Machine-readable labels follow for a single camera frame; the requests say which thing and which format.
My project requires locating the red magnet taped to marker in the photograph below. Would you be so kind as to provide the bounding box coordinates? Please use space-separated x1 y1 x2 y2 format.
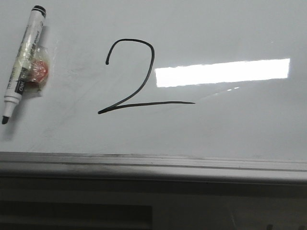
24 46 50 94

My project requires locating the white black whiteboard marker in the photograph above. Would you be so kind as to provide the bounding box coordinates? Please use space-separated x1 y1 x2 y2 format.
2 5 46 125

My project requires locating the white whiteboard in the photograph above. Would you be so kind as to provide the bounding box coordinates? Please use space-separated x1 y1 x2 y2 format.
0 0 307 186

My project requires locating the dark vent panel below whiteboard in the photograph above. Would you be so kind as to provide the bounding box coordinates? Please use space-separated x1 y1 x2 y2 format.
0 201 153 230

